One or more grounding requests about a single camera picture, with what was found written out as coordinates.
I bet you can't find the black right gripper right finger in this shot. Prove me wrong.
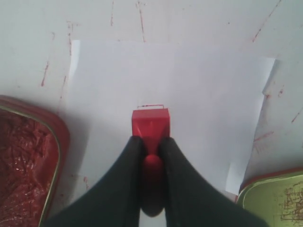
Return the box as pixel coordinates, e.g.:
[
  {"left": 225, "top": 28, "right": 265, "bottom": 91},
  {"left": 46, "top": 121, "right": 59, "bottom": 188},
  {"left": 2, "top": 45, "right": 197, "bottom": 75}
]
[{"left": 159, "top": 138, "right": 268, "bottom": 227}]

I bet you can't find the red ink pad tin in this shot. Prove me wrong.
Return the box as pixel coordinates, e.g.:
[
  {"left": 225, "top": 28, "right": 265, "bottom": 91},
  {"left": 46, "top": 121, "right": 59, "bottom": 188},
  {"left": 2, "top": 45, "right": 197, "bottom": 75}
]
[{"left": 0, "top": 95, "right": 70, "bottom": 227}]

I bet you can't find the gold tin lid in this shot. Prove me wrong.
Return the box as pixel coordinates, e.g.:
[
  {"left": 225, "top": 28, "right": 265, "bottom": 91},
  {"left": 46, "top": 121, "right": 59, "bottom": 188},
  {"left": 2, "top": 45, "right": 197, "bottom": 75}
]
[{"left": 235, "top": 168, "right": 303, "bottom": 227}]

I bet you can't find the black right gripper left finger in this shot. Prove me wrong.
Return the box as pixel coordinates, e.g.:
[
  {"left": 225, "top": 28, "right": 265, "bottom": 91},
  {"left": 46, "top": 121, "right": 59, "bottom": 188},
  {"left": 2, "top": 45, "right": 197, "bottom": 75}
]
[{"left": 42, "top": 136, "right": 145, "bottom": 227}]

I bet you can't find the white paper sheet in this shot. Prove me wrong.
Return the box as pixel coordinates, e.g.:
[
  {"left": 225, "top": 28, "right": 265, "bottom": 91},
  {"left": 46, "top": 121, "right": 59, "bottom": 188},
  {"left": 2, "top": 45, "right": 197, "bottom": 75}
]
[{"left": 66, "top": 40, "right": 275, "bottom": 194}]

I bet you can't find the red plastic stamp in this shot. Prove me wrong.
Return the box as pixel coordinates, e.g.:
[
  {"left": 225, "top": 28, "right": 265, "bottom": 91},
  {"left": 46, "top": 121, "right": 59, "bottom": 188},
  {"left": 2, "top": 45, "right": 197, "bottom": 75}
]
[{"left": 132, "top": 105, "right": 170, "bottom": 217}]

